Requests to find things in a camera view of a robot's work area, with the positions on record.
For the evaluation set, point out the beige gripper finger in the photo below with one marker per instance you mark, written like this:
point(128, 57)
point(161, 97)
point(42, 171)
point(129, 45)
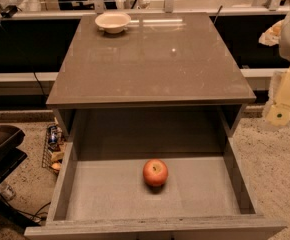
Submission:
point(277, 114)
point(272, 35)

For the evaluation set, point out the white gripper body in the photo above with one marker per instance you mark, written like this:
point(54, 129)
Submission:
point(279, 89)

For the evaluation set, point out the red apple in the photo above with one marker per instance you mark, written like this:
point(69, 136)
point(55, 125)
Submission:
point(155, 172)

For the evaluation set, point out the grey cabinet counter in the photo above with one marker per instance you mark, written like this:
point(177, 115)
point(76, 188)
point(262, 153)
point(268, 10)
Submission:
point(167, 77)

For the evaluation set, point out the open grey top drawer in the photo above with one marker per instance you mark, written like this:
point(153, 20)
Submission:
point(206, 197)

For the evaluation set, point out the white bowl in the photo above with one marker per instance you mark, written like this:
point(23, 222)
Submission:
point(113, 22)

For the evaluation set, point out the blue soda can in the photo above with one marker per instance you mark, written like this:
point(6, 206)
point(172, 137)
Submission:
point(52, 135)

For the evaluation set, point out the black device on ledge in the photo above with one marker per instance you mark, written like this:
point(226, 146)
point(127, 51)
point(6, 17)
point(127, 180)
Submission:
point(9, 11)

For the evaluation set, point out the wire basket with items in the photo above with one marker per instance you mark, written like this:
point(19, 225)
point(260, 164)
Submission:
point(53, 155)

